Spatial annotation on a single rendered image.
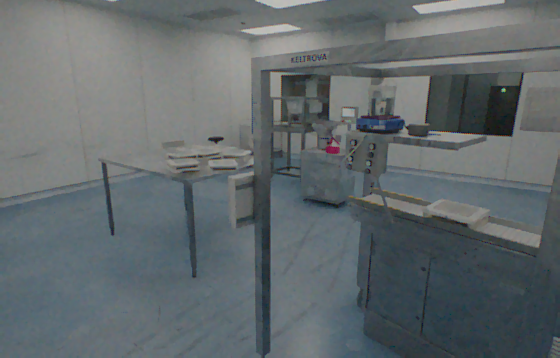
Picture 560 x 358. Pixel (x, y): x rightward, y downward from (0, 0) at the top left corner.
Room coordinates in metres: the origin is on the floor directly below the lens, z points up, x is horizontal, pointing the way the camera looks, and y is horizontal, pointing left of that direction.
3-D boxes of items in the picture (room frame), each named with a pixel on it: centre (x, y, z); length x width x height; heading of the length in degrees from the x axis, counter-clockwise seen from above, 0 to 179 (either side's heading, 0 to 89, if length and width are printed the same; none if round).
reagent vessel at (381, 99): (1.95, -0.62, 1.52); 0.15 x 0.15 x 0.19
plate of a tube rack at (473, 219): (1.63, -0.95, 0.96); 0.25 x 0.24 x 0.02; 133
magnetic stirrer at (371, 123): (1.95, -0.61, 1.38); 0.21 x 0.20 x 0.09; 132
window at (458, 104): (5.98, -3.44, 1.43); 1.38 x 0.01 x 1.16; 54
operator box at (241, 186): (1.56, 0.14, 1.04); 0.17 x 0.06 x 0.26; 132
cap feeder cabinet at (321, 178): (4.73, -0.80, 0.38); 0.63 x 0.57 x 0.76; 54
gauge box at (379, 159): (1.90, -0.53, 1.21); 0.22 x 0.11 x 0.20; 42
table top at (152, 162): (3.42, 0.94, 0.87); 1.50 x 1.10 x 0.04; 52
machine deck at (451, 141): (1.85, -0.77, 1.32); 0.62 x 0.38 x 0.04; 42
